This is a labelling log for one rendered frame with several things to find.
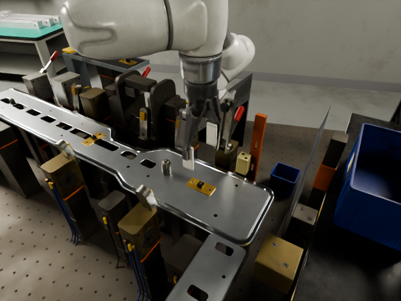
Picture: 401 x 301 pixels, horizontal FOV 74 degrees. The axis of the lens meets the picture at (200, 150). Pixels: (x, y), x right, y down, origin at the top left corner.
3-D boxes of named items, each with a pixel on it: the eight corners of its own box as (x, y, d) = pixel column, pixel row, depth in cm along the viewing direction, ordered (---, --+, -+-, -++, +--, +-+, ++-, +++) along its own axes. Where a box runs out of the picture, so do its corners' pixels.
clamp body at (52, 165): (66, 240, 99) (28, 171, 78) (91, 218, 107) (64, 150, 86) (77, 248, 97) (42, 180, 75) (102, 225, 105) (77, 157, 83)
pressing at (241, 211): (-35, 106, 120) (-37, 103, 119) (14, 88, 135) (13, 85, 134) (247, 253, 64) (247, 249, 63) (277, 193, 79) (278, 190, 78)
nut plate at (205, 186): (185, 185, 80) (185, 182, 79) (192, 177, 82) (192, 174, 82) (209, 196, 76) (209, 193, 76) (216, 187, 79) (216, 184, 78)
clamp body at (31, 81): (48, 138, 151) (21, 77, 128) (65, 128, 159) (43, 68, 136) (55, 142, 148) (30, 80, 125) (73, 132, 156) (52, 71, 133)
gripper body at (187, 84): (196, 67, 62) (196, 103, 68) (175, 80, 57) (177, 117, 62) (224, 74, 59) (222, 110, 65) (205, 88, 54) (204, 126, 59)
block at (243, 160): (228, 229, 103) (236, 156, 80) (233, 223, 105) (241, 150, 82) (237, 233, 101) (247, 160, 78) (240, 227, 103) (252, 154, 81)
